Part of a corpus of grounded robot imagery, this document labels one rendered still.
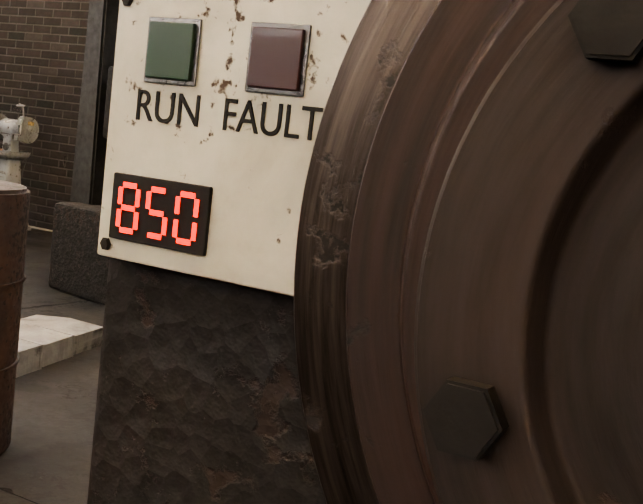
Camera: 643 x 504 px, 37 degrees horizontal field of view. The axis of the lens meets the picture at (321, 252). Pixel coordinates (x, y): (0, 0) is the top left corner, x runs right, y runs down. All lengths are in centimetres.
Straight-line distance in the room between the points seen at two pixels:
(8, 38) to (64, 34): 72
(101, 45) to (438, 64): 594
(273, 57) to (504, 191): 31
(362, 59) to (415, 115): 4
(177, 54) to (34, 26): 885
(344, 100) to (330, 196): 4
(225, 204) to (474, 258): 33
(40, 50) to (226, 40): 878
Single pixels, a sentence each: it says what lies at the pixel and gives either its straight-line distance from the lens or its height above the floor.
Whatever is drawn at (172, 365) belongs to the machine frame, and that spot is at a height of 99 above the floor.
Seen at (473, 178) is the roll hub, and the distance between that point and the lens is 29.
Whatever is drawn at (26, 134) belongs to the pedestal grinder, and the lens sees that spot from 892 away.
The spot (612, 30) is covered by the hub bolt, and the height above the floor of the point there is 119.
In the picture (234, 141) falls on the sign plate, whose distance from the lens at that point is 60.
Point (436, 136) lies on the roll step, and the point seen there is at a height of 116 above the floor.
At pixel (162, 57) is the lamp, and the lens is 63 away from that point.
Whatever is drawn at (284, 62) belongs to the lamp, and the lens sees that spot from 57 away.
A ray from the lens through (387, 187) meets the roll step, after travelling 38.
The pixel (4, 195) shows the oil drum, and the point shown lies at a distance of 310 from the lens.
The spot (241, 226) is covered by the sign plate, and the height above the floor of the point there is 110.
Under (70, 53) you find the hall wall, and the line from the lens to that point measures 911.
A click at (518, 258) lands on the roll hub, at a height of 113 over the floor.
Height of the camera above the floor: 116
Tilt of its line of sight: 7 degrees down
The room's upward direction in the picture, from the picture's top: 7 degrees clockwise
